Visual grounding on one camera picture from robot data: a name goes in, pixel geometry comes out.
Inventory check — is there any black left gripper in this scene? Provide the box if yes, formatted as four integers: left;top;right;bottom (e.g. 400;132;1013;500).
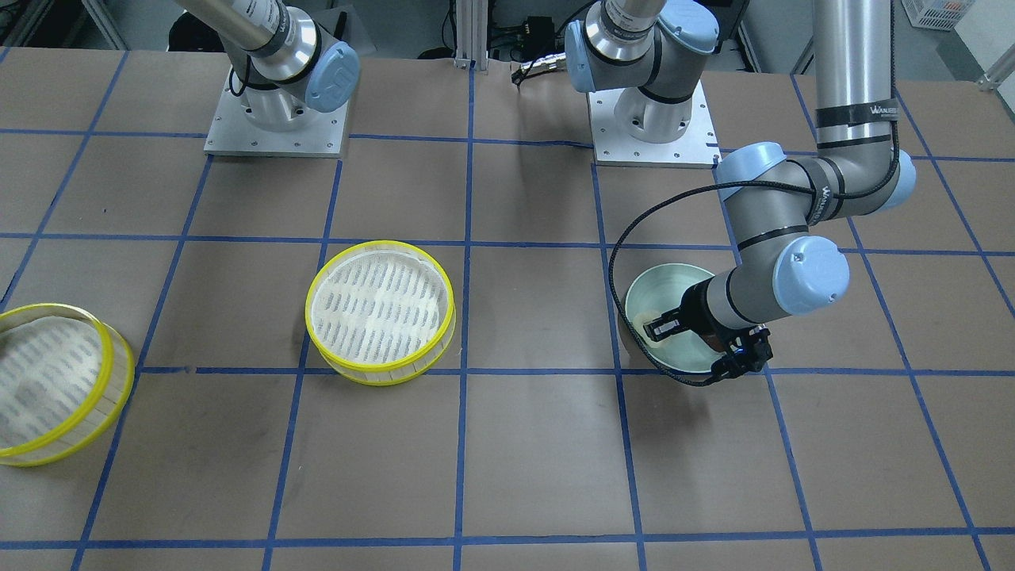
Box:
663;282;773;381

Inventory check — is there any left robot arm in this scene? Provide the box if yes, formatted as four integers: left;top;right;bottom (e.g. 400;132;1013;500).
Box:
565;1;916;387

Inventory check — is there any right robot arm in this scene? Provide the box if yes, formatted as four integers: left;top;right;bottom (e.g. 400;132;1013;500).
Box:
179;1;360;133

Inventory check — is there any pale green plate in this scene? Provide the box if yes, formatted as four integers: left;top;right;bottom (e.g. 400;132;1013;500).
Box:
625;263;742;374

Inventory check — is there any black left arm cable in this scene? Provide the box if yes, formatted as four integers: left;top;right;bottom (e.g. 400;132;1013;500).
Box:
607;184;818;388

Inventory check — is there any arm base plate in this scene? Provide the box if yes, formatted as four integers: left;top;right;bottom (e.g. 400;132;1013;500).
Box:
587;81;721;169
204;70;351;159

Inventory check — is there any aluminium frame post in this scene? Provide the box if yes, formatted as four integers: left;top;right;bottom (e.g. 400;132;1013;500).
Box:
454;0;490;75

